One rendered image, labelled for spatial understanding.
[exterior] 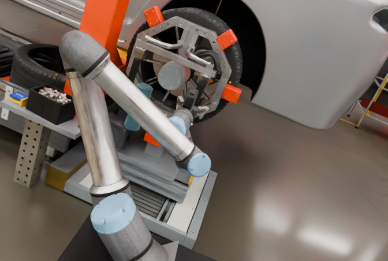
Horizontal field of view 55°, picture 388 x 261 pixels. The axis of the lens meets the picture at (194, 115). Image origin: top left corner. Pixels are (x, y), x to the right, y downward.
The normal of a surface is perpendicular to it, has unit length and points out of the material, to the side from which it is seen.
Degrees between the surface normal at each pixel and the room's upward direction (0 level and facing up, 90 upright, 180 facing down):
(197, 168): 74
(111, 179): 66
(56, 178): 90
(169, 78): 90
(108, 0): 90
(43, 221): 0
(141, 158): 0
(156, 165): 0
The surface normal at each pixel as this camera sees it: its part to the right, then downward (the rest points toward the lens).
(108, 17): -0.21, 0.30
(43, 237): 0.35, -0.87
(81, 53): -0.14, -0.04
